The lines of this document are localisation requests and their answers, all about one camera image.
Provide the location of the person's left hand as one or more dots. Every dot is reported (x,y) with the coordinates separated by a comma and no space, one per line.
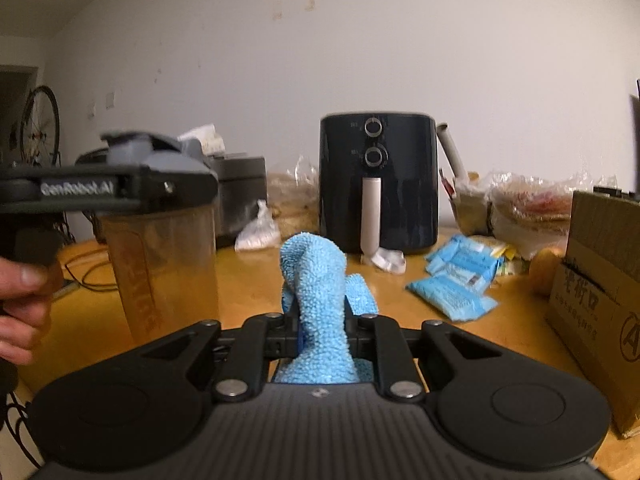
(22,305)

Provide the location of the yellow sachets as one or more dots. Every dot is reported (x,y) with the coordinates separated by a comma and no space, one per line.
(510,260)

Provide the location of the black flat television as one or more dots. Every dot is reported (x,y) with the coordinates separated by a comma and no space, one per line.
(636,145)

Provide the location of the grey rice cooker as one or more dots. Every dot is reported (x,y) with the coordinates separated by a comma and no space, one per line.
(240,185)

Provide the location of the white tube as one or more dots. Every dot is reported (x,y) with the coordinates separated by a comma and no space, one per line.
(450,152)

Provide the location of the white wall switch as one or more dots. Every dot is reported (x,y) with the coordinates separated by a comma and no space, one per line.
(111,99)

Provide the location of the grey shaker bottle lid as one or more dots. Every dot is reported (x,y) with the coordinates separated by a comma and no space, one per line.
(165,270)

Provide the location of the black air fryer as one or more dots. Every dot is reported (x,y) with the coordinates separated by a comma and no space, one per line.
(400,200)

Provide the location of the bicycle wheel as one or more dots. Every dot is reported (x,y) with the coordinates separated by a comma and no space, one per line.
(56,127)

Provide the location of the plastic bag of flatbreads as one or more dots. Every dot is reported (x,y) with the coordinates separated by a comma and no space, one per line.
(530,210)

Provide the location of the blue microfiber cloth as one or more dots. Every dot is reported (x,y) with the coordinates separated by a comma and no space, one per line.
(320,285)

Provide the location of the clear bag of bread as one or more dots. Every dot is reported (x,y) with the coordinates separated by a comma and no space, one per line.
(295,200)

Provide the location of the white box black swirl print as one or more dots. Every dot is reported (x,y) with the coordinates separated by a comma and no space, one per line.
(12,440)

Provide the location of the plastic bag of yellow food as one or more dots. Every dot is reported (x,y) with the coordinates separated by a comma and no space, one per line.
(470,207)

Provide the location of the small white plastic bag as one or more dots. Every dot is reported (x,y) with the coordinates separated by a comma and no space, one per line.
(257,235)

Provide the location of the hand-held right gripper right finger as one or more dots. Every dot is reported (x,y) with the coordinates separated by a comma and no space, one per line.
(357,345)

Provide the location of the white tissue box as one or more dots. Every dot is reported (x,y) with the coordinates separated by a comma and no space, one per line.
(207,140)

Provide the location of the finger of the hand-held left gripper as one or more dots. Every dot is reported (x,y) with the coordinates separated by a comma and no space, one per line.
(170,187)

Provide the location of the brown cardboard box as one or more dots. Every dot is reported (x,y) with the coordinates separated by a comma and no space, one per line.
(595,320)

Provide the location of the white ribbon strip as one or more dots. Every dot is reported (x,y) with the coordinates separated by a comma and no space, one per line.
(387,260)

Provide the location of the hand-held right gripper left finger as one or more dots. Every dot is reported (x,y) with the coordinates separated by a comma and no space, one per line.
(285,345)

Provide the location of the blue plastic packet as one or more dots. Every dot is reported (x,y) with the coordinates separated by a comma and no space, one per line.
(450,297)
(465,262)

